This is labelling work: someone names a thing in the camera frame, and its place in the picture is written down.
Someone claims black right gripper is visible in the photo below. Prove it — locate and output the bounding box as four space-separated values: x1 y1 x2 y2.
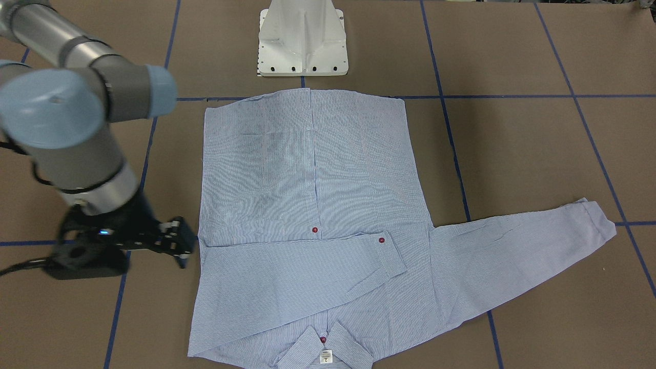
57 202 197 269

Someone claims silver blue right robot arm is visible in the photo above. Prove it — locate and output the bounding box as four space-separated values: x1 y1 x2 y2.
2 1 195 280

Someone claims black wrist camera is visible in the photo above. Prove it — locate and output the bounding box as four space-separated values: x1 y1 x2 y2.
43 241 130 280

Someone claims light blue striped shirt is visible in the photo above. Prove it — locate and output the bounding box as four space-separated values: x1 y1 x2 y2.
188 89 617 368

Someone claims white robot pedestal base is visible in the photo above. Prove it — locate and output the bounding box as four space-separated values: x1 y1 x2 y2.
257 1 349 77

